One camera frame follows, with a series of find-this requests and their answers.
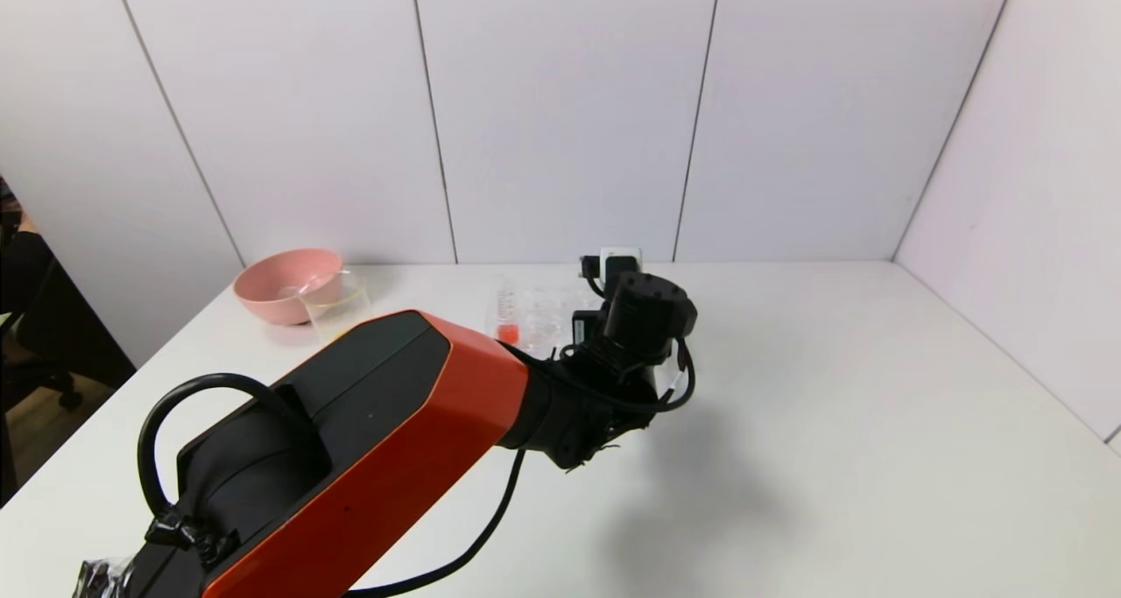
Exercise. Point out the clear glass beaker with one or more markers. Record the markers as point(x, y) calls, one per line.
point(337, 305)

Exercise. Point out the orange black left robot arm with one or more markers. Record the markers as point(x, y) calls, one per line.
point(368, 458)

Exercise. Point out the red pigment test tube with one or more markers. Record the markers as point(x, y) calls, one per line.
point(508, 331)

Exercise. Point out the clear acrylic test tube rack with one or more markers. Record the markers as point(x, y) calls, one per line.
point(547, 313)

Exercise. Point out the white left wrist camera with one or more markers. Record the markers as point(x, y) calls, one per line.
point(620, 256)

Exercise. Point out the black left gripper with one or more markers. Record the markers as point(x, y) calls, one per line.
point(584, 326)

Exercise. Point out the dark office chair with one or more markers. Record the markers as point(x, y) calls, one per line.
point(44, 318)

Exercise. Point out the pink bowl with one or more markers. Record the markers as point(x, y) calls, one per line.
point(271, 296)

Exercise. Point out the person in background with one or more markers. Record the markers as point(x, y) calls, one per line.
point(7, 204)

